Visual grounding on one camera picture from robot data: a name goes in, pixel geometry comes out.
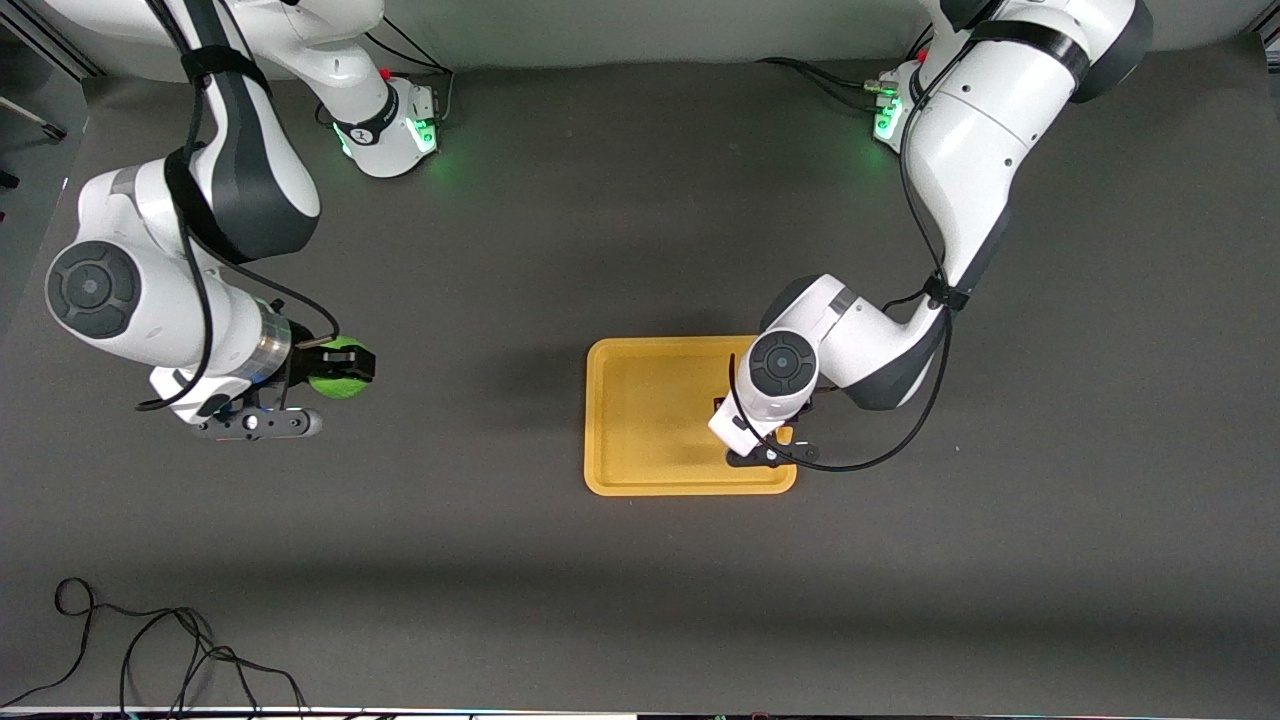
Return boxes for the aluminium frame rail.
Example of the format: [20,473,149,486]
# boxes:
[0,0,106,83]

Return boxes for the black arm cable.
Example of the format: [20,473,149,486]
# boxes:
[136,0,342,413]
[728,20,1001,474]

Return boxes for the yellow plastic tray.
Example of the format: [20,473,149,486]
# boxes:
[584,335,799,497]

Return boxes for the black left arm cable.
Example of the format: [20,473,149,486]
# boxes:
[728,20,1001,474]

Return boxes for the loose black cable on table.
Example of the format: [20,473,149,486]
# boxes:
[0,577,309,715]

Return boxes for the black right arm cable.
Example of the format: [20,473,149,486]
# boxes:
[136,0,342,413]

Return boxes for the black right base cables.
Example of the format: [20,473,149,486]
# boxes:
[315,18,458,129]

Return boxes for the green apple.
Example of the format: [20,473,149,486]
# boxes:
[307,337,374,402]

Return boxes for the black left base cable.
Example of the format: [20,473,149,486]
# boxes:
[754,22,936,113]

